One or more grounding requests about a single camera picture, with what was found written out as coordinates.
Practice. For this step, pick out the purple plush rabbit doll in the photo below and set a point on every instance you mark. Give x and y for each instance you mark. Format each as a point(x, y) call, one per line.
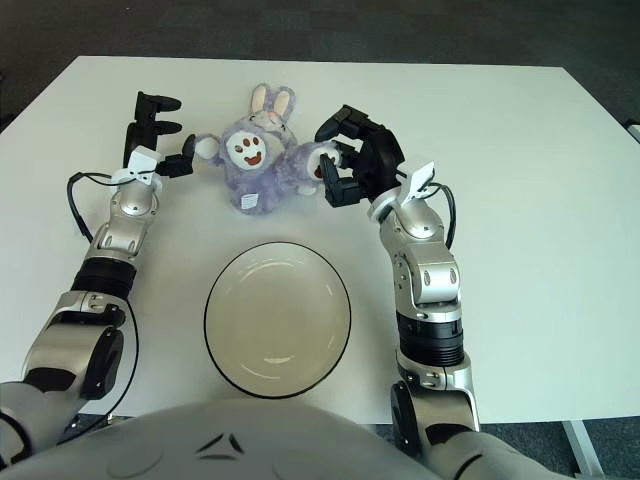
point(255, 185)

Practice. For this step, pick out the white plate with black rim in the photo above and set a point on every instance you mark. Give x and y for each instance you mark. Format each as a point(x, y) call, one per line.
point(277, 320)

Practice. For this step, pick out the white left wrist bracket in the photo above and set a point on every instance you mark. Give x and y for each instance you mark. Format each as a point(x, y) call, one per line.
point(142, 160)

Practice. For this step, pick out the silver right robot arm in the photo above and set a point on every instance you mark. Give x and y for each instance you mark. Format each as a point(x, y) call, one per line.
point(420, 225)

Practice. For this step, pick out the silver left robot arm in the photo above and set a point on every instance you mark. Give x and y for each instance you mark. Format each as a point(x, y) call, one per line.
point(130, 205)

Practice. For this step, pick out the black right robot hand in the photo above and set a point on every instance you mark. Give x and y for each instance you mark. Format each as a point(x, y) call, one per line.
point(380, 155)

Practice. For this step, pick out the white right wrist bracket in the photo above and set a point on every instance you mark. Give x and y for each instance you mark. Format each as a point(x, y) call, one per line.
point(417, 180)

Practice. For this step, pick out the white furniture edge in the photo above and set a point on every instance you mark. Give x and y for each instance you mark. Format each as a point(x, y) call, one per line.
point(635, 131)

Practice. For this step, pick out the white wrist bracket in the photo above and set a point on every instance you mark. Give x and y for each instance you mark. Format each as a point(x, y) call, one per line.
point(142, 160)
point(417, 180)

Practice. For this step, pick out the white table leg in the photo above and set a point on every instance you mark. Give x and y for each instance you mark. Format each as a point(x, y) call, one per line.
point(585, 450)

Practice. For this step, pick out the grey robot torso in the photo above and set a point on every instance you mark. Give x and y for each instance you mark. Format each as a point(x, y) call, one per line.
point(225, 445)

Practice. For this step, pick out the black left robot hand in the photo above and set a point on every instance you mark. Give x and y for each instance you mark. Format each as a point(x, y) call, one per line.
point(145, 125)

